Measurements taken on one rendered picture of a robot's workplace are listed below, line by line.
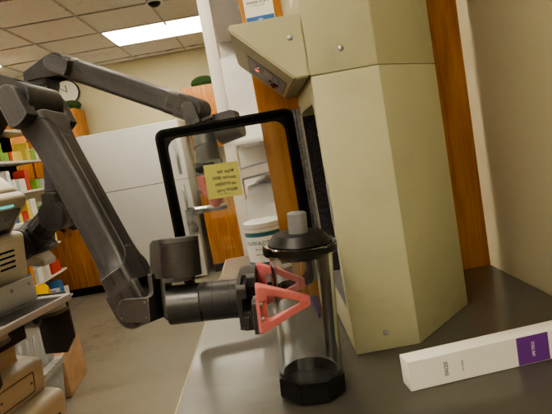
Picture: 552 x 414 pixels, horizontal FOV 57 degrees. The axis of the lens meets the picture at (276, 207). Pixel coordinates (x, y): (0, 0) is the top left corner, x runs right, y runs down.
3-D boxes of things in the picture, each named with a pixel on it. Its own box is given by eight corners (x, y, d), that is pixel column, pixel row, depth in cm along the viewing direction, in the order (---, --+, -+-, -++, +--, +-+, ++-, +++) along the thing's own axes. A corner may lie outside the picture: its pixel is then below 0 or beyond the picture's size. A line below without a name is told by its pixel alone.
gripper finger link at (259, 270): (301, 256, 81) (243, 263, 81) (305, 268, 74) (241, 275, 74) (305, 297, 82) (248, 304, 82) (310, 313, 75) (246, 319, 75)
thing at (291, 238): (328, 246, 79) (324, 204, 78) (336, 260, 70) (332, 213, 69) (269, 252, 79) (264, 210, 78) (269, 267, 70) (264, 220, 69)
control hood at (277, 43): (296, 97, 113) (288, 51, 112) (310, 76, 81) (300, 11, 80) (246, 106, 113) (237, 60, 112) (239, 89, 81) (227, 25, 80)
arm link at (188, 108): (194, 107, 128) (178, 103, 120) (235, 89, 125) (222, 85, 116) (209, 152, 128) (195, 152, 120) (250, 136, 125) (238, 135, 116)
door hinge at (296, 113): (327, 277, 118) (298, 108, 113) (328, 280, 115) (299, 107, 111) (320, 278, 118) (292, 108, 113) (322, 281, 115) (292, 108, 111)
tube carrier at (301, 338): (342, 361, 82) (331, 231, 79) (353, 394, 72) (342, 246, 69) (274, 368, 82) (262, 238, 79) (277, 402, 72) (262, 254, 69)
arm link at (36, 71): (42, 64, 139) (14, 58, 130) (85, 56, 135) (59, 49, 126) (65, 227, 143) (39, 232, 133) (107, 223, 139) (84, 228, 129)
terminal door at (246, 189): (322, 282, 117) (292, 107, 112) (189, 309, 114) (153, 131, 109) (321, 281, 118) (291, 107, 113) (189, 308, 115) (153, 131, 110)
